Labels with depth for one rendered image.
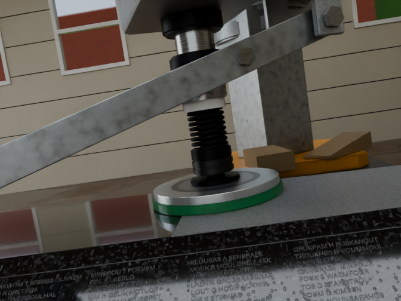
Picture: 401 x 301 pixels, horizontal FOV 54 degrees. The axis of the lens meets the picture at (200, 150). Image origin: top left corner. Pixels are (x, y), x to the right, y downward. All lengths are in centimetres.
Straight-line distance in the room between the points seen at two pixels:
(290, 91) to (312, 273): 92
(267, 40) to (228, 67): 8
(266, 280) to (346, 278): 9
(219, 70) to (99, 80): 641
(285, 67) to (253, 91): 13
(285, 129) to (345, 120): 567
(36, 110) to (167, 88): 684
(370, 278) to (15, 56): 733
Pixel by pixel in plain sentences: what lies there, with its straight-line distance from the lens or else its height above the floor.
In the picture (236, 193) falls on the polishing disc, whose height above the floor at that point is 85.
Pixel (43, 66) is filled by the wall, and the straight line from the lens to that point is 735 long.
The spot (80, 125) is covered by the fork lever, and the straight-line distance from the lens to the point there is 56.
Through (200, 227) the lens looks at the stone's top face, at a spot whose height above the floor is 82.
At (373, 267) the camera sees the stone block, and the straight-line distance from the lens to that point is 49.
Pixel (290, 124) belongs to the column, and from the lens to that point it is 131.
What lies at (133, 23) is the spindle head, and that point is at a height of 112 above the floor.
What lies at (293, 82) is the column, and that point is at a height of 101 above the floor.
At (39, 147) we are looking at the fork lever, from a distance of 56.
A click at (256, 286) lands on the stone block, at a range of 46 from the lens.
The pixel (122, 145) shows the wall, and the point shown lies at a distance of 691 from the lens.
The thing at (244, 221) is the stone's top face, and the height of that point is 82.
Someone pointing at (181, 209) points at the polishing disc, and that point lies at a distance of 58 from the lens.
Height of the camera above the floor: 97
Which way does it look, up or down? 6 degrees down
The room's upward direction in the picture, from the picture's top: 9 degrees counter-clockwise
